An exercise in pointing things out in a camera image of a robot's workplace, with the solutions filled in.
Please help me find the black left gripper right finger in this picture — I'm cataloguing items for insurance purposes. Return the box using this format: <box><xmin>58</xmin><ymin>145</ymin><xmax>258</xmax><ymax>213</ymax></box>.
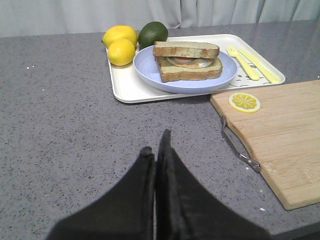
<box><xmin>155</xmin><ymin>129</ymin><xmax>272</xmax><ymax>240</ymax></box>

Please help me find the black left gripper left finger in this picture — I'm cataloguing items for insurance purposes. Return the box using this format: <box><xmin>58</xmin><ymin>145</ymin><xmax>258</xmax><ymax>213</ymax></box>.
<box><xmin>47</xmin><ymin>146</ymin><xmax>156</xmax><ymax>240</ymax></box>

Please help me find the light blue round plate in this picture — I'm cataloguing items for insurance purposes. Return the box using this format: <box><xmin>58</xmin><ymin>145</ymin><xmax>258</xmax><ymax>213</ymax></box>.
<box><xmin>133</xmin><ymin>46</ymin><xmax>238</xmax><ymax>95</ymax></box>

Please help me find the bread slice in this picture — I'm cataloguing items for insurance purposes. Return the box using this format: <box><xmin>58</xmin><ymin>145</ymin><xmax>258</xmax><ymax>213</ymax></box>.
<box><xmin>153</xmin><ymin>41</ymin><xmax>220</xmax><ymax>59</ymax></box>
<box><xmin>154</xmin><ymin>56</ymin><xmax>223</xmax><ymax>83</ymax></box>

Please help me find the white rectangular tray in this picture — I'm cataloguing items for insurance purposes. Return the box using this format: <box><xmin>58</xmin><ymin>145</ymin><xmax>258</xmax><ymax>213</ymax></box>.
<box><xmin>109</xmin><ymin>34</ymin><xmax>286</xmax><ymax>104</ymax></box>

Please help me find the yellow lemon slice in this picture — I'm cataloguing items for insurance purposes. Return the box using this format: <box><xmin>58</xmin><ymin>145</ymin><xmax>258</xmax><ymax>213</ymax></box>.
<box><xmin>228</xmin><ymin>92</ymin><xmax>261</xmax><ymax>113</ymax></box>

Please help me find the wooden cutting board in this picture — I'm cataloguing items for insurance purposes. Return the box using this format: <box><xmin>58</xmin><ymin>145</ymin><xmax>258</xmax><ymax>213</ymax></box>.
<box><xmin>210</xmin><ymin>80</ymin><xmax>320</xmax><ymax>210</ymax></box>

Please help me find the fried egg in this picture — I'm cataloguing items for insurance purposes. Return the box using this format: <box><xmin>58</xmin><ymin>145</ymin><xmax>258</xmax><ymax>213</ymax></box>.
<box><xmin>166</xmin><ymin>56</ymin><xmax>215</xmax><ymax>69</ymax></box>

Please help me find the yellow plastic knife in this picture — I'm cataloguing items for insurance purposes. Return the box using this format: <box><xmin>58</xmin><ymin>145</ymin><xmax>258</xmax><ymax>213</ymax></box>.
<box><xmin>239</xmin><ymin>49</ymin><xmax>281</xmax><ymax>84</ymax></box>

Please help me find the front yellow lemon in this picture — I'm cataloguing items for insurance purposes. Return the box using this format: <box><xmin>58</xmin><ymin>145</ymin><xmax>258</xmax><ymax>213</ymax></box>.
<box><xmin>107</xmin><ymin>38</ymin><xmax>136</xmax><ymax>67</ymax></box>

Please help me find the yellow plastic fork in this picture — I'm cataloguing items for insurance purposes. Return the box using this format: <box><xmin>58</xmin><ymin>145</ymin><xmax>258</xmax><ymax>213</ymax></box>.
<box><xmin>227</xmin><ymin>45</ymin><xmax>260</xmax><ymax>81</ymax></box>

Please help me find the green lime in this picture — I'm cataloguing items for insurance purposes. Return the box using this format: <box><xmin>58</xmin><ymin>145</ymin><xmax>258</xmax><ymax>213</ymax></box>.
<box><xmin>138</xmin><ymin>21</ymin><xmax>169</xmax><ymax>50</ymax></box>

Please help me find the rear yellow lemon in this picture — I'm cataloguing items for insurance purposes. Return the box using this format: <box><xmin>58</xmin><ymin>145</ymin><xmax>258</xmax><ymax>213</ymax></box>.
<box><xmin>101</xmin><ymin>25</ymin><xmax>138</xmax><ymax>48</ymax></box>

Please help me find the grey white curtain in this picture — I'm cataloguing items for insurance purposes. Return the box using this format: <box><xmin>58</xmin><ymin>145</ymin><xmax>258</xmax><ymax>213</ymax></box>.
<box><xmin>0</xmin><ymin>0</ymin><xmax>320</xmax><ymax>37</ymax></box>

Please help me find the metal cutting board handle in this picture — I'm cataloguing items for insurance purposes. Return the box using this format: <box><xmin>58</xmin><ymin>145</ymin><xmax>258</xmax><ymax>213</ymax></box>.
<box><xmin>221</xmin><ymin>115</ymin><xmax>262</xmax><ymax>173</ymax></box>

